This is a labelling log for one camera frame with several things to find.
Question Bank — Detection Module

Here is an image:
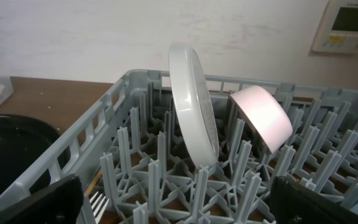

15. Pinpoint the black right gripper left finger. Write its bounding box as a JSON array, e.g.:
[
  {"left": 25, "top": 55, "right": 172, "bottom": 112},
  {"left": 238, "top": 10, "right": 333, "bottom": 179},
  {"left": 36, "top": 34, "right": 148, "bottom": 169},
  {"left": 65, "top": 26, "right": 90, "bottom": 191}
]
[{"left": 0, "top": 174, "right": 84, "bottom": 224}]

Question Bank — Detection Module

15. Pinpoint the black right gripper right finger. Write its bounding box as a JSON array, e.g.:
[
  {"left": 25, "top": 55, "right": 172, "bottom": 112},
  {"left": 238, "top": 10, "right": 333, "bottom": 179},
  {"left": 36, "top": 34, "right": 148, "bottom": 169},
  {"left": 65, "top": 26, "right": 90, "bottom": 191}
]
[{"left": 269, "top": 176, "right": 358, "bottom": 224}]

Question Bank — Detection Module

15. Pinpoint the wooden chopstick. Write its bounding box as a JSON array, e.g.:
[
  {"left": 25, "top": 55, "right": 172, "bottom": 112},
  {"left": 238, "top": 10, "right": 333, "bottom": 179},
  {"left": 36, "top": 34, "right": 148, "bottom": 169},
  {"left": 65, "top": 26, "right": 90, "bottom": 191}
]
[{"left": 85, "top": 169, "right": 103, "bottom": 195}]

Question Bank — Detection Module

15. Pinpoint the white plastic fork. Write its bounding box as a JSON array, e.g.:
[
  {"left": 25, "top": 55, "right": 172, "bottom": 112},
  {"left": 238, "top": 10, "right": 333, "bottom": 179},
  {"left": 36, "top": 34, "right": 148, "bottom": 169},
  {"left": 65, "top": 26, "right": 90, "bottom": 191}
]
[{"left": 89, "top": 192, "right": 109, "bottom": 224}]

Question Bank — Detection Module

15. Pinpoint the round black serving tray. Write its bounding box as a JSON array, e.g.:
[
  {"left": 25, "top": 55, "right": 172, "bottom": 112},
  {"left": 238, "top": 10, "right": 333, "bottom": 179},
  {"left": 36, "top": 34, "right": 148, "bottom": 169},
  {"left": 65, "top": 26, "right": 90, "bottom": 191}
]
[{"left": 0, "top": 114, "right": 60, "bottom": 195}]

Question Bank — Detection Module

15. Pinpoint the grey plate with food scraps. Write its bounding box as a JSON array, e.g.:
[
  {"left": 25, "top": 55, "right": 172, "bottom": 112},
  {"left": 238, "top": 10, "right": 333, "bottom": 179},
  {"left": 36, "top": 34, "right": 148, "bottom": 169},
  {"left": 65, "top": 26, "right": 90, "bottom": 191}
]
[{"left": 168, "top": 43, "right": 219, "bottom": 167}]

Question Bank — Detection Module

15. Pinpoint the grey plastic dishwasher rack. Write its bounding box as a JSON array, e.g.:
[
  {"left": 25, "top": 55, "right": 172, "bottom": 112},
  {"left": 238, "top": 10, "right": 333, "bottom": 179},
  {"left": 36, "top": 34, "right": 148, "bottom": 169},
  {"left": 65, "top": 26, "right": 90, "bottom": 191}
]
[{"left": 0, "top": 70, "right": 358, "bottom": 223}]

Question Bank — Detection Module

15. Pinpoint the beige wall control panel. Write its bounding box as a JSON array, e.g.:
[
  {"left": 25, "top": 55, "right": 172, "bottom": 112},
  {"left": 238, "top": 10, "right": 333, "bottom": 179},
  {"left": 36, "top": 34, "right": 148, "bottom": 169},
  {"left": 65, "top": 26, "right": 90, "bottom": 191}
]
[{"left": 311, "top": 0, "right": 358, "bottom": 54}]

